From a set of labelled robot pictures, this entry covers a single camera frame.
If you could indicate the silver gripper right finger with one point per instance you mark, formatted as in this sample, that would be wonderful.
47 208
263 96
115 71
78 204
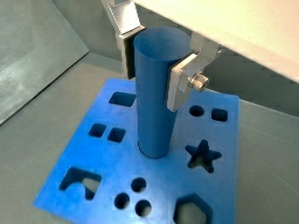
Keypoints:
186 73

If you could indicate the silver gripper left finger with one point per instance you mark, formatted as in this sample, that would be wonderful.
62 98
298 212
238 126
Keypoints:
123 17

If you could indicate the blue cylinder peg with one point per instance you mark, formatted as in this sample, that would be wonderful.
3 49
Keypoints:
161 46

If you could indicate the blue foam shape board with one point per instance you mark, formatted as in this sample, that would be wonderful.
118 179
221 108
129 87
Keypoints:
106 183

